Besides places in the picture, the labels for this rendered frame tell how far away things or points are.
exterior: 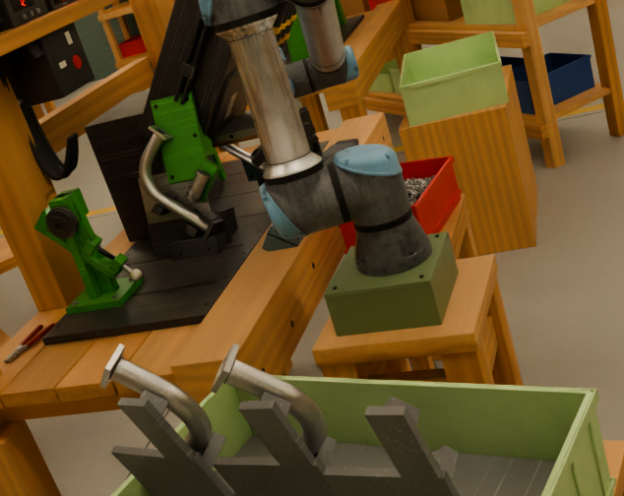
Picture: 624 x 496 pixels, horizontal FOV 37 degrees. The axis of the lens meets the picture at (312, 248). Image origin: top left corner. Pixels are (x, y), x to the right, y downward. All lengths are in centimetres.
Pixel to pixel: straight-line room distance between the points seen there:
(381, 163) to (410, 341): 33
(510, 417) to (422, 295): 45
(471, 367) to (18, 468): 103
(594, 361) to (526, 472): 183
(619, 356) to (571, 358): 15
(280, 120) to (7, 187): 83
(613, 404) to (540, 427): 161
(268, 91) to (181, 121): 66
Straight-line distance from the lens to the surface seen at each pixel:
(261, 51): 169
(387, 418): 98
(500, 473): 136
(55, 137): 262
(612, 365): 313
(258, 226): 237
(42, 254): 233
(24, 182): 232
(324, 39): 189
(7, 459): 218
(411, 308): 175
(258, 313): 190
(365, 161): 171
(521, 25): 462
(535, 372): 316
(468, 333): 171
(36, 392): 202
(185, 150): 233
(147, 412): 118
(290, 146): 172
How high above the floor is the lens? 167
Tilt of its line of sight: 21 degrees down
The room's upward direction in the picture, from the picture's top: 18 degrees counter-clockwise
